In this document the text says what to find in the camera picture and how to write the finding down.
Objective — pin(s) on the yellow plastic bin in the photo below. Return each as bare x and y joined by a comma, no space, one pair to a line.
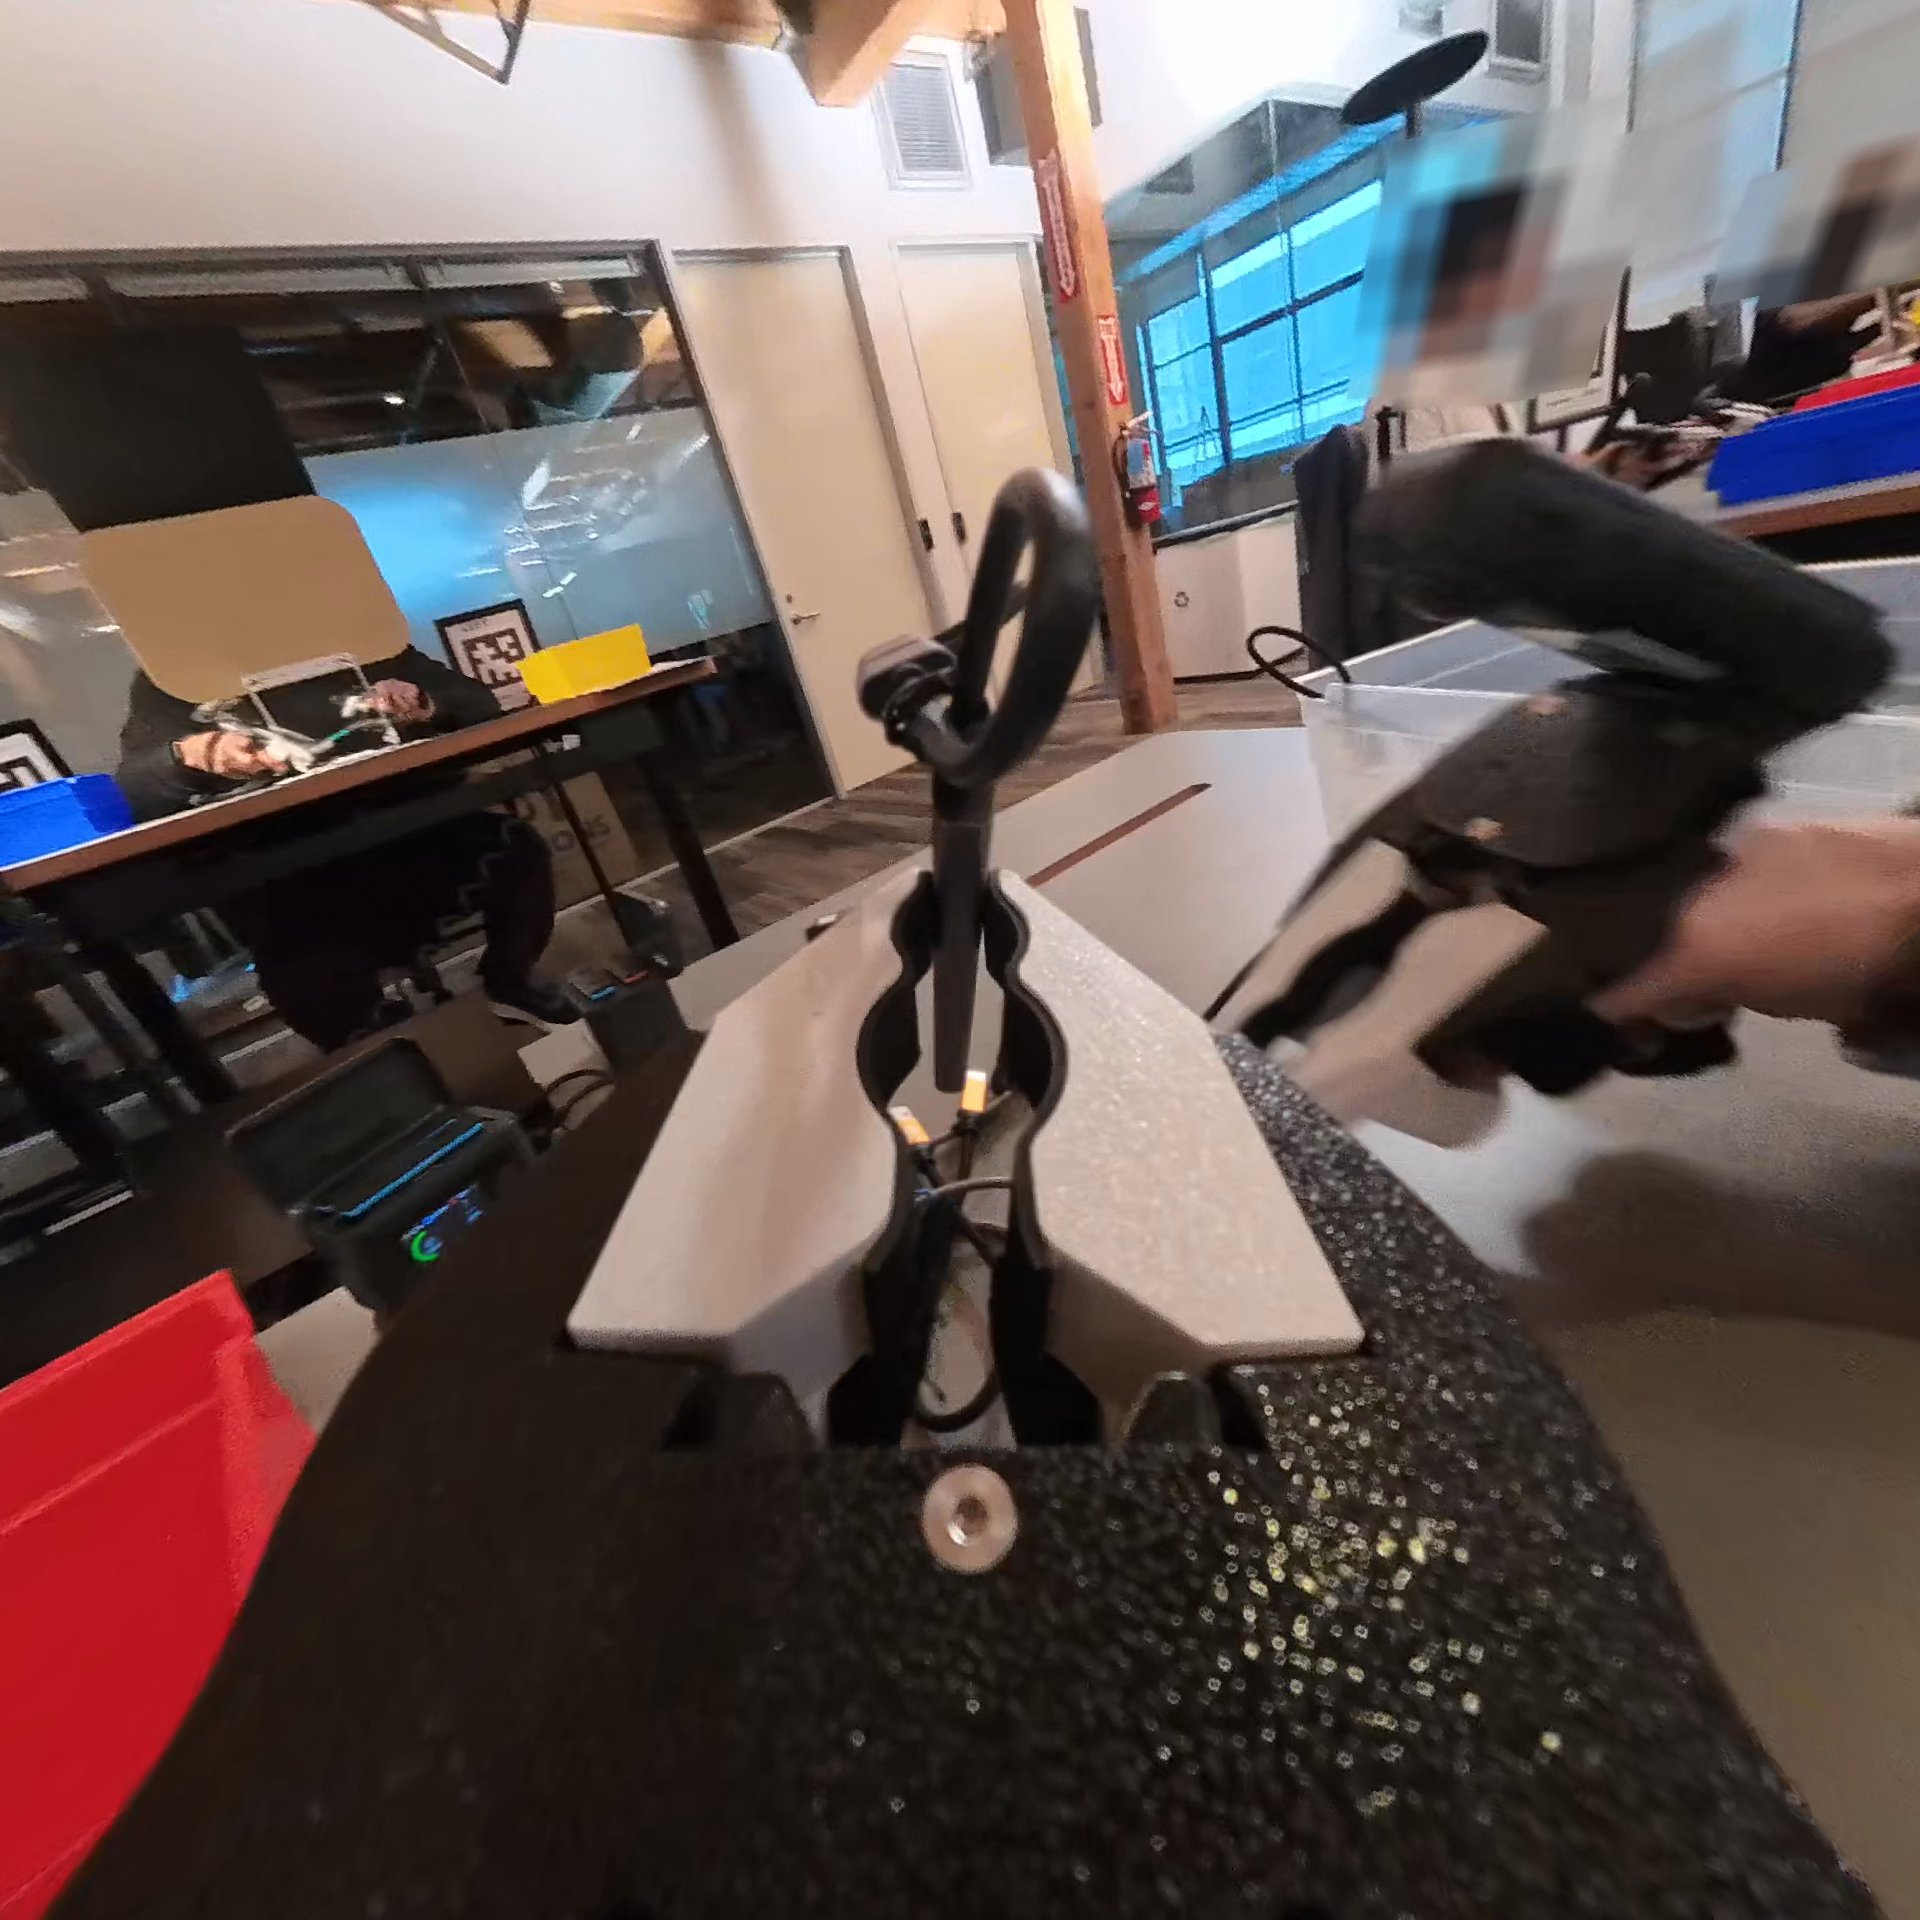
585,665

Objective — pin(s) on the wall air vent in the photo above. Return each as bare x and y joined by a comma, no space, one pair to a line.
920,120

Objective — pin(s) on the red fire extinguisher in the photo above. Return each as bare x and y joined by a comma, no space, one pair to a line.
1146,480

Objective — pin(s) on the blue plastic bin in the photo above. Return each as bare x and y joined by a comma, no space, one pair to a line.
59,819
1815,452

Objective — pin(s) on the cardboard box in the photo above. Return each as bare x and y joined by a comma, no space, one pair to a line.
602,838

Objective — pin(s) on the black round lamp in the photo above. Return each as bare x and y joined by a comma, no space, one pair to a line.
1410,69

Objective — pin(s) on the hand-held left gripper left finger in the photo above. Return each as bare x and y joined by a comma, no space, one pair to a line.
718,1200

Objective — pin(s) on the silver adapter dongle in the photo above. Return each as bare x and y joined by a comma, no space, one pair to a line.
908,674

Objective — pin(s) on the white door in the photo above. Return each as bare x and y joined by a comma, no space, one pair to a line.
797,494
991,392

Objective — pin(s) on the red sign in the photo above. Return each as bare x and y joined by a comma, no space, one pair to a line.
1110,360
1058,226

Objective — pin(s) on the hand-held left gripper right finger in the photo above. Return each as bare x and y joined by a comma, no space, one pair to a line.
1183,1200

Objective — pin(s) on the wooden desk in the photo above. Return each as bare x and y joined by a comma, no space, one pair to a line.
374,766
1828,512

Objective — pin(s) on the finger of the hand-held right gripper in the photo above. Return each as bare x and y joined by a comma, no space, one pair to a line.
1438,1052
1336,936

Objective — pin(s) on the clear plastic organiser box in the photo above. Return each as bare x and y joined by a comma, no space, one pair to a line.
1378,752

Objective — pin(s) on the black multi-port charger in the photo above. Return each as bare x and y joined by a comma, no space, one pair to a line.
621,1017

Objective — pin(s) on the wooden post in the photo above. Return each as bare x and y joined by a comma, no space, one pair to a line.
1102,452

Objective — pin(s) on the fiducial tag sign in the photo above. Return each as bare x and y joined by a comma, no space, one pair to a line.
31,757
487,655

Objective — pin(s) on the red plastic bin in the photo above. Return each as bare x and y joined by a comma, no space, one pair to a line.
119,1578

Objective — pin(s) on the black power station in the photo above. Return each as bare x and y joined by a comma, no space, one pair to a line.
362,1141

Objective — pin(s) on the person's right hand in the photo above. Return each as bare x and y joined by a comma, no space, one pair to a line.
1802,927

